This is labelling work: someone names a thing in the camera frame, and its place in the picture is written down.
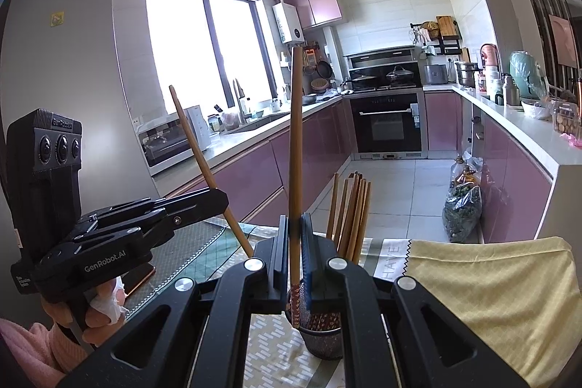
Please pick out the black mesh utensil holder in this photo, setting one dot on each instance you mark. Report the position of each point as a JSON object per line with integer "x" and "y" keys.
{"x": 318, "y": 342}

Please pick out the patterned beige teal tablecloth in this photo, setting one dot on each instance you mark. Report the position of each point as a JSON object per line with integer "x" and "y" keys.
{"x": 273, "y": 351}

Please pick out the pink wall picture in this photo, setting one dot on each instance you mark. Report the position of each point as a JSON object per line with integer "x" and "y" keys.
{"x": 564, "y": 40}

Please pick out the mint green appliance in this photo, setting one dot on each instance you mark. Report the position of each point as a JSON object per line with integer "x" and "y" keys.
{"x": 525, "y": 74}

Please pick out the clear plastic food container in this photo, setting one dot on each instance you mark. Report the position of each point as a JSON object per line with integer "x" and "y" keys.
{"x": 567, "y": 122}

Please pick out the red-tipped wooden chopstick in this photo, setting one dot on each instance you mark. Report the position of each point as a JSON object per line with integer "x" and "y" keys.
{"x": 296, "y": 142}
{"x": 195, "y": 147}

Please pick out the kitchen window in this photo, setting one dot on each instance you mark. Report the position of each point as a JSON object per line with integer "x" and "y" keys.
{"x": 204, "y": 47}

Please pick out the steel kitchen sink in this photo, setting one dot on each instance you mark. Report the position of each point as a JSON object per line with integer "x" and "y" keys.
{"x": 259, "y": 123}

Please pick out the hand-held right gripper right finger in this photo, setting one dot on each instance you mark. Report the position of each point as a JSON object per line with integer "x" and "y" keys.
{"x": 309, "y": 251}

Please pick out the rose gold smartphone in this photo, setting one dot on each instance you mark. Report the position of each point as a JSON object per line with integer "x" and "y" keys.
{"x": 141, "y": 279}

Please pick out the black wall rack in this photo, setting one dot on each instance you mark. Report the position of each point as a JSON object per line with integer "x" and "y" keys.
{"x": 432, "y": 42}

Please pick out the pink kettle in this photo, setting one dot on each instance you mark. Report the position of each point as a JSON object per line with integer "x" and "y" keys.
{"x": 489, "y": 56}

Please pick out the steel stockpot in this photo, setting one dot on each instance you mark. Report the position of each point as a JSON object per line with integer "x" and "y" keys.
{"x": 466, "y": 74}

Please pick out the white water heater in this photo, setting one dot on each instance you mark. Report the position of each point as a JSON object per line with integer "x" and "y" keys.
{"x": 288, "y": 22}

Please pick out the bundle of wooden chopsticks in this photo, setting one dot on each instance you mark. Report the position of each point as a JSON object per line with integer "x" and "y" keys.
{"x": 354, "y": 215}

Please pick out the plastic oil bottle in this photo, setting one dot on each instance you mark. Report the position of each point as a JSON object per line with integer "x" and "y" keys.
{"x": 463, "y": 174}

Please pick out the white tissue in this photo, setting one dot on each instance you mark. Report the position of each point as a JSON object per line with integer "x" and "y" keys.
{"x": 109, "y": 301}

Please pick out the steel thermos bottle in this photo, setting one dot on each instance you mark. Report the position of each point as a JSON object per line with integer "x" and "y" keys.
{"x": 510, "y": 92}

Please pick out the black frying pan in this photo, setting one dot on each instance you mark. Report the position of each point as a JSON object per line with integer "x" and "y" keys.
{"x": 324, "y": 70}

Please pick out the pink base cabinet with sink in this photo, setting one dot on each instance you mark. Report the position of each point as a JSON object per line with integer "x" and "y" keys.
{"x": 273, "y": 160}

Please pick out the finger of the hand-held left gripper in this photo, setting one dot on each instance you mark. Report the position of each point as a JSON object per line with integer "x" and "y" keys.
{"x": 200, "y": 199}
{"x": 191, "y": 217}

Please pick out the black pot with glass lid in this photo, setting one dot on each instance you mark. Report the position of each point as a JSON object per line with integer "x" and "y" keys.
{"x": 400, "y": 76}
{"x": 363, "y": 81}

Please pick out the tall refrigerator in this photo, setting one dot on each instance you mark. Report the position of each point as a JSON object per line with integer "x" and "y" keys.
{"x": 91, "y": 65}

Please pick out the wooden cutting board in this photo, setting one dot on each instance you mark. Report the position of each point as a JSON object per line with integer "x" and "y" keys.
{"x": 446, "y": 27}

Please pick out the pink wall cabinet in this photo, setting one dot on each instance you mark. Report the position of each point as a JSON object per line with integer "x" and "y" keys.
{"x": 316, "y": 4}

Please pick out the plastic bag by sink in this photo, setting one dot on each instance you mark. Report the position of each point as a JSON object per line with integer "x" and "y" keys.
{"x": 230, "y": 122}

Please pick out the clear bag of greens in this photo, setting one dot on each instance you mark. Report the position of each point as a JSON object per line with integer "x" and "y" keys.
{"x": 461, "y": 215}

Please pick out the steel kitchen faucet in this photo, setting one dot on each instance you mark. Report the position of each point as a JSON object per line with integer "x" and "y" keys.
{"x": 240, "y": 101}

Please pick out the person's left hand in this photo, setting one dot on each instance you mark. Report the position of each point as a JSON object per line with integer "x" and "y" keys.
{"x": 102, "y": 324}

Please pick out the yellow cloth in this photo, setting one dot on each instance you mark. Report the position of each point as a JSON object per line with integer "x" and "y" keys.
{"x": 491, "y": 292}

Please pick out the woven basket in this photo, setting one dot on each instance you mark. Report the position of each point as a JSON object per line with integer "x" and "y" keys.
{"x": 319, "y": 85}

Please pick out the pink peninsula base cabinet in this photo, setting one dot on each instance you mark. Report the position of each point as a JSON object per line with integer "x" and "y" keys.
{"x": 514, "y": 170}

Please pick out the white bowl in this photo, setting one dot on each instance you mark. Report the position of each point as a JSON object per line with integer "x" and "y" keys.
{"x": 535, "y": 110}

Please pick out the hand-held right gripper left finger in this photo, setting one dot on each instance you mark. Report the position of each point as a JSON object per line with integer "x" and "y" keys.
{"x": 284, "y": 251}

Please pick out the black built-in oven stove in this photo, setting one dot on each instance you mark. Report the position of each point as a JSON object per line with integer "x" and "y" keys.
{"x": 391, "y": 124}

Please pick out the white microwave oven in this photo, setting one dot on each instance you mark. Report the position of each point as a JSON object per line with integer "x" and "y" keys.
{"x": 168, "y": 147}

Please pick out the silver rice cooker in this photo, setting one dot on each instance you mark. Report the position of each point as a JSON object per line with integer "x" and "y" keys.
{"x": 435, "y": 74}

